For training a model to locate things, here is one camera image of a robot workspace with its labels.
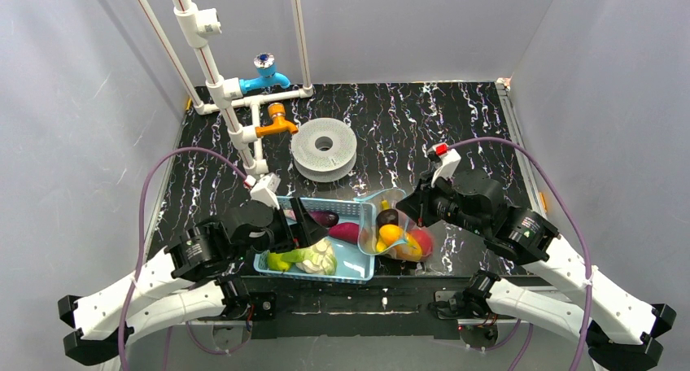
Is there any orange faucet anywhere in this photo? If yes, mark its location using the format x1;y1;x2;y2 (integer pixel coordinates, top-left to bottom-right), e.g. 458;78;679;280
255;103;299;138

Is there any black base frame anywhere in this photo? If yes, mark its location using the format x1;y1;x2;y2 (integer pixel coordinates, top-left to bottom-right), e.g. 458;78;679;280
243;276;469;339

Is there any red apple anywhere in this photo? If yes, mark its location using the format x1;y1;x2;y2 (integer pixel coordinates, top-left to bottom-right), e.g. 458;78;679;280
410;229;435;260

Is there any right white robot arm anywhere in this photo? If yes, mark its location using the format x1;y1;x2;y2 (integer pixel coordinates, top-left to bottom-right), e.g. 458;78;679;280
396;170;676;370

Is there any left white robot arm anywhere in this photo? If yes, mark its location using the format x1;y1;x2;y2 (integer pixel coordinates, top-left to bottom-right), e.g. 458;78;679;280
58;198;328;366

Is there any magenta sweet potato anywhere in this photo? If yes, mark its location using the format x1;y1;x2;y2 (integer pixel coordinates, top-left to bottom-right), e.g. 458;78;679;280
328;222;360;245

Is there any white pvc pipe frame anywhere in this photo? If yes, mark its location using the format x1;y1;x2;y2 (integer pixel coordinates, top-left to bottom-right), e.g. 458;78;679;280
136;0;314;178

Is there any blue faucet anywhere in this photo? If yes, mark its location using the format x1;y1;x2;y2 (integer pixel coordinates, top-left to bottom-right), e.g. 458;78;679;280
239;53;291;94

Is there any clear zip top bag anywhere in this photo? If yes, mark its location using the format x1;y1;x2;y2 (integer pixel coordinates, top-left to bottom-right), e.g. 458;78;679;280
354;188;435;262

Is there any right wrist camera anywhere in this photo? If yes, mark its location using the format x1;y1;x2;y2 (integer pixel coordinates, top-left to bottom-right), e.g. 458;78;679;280
426;143;461;186

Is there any orange carrot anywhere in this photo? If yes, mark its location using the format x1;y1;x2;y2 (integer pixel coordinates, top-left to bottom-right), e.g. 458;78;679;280
375;225;407;255

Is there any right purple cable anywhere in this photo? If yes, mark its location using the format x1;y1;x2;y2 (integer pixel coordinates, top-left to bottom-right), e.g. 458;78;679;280
447;137;594;371

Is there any dark round plum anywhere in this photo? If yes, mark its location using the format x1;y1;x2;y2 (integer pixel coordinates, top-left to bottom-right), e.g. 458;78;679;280
376;208;400;229

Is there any purple eggplant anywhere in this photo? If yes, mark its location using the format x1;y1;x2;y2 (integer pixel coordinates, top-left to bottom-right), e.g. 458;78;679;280
309;210;340;228

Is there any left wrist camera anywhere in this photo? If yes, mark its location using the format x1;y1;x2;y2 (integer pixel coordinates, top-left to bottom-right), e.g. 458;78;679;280
243;172;281;208

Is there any large yellow banana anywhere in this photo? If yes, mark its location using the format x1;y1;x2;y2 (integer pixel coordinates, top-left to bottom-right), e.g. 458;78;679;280
376;200;421;261

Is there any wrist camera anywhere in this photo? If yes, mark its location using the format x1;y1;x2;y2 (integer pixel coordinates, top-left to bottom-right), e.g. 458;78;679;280
426;143;461;186
243;172;281;208

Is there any white cauliflower with leaves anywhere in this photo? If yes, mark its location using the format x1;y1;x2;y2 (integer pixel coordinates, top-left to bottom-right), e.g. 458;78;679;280
295;238;338;276

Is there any light blue plastic basket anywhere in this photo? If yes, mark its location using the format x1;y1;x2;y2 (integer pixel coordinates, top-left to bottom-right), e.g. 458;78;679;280
253;198;375;284

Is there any grey filament spool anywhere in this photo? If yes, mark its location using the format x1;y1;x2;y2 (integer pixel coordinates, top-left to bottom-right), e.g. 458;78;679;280
290;117;357;182

